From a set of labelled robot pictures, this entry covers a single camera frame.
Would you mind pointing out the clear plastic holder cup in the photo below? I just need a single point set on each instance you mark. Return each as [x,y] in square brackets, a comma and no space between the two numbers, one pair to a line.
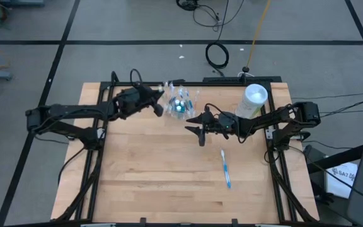
[181,116]

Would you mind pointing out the black stand leg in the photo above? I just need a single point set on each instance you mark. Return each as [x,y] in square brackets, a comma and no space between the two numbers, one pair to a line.
[342,157]

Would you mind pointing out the white printed sign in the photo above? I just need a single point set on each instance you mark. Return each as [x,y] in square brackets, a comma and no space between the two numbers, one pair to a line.
[339,183]

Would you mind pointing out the purple toothbrush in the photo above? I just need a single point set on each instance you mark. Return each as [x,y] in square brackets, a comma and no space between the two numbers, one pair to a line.
[169,94]

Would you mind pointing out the blue toothbrush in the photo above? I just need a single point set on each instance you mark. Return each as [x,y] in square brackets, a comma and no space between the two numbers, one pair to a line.
[181,94]
[226,170]
[192,103]

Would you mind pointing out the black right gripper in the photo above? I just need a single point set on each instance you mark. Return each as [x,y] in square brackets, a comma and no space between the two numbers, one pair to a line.
[224,123]

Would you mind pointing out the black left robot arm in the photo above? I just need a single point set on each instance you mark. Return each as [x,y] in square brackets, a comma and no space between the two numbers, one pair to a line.
[71,112]

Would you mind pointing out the black table clamp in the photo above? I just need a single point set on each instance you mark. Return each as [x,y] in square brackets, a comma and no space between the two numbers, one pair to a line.
[234,221]
[142,221]

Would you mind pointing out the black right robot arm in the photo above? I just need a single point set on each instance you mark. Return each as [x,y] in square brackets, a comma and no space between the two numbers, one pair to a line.
[276,118]

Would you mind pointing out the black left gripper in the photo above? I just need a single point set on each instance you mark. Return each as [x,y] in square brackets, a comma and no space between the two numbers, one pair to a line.
[131,102]

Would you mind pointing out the white wipes canister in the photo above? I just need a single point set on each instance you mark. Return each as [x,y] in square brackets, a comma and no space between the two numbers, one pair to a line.
[252,97]

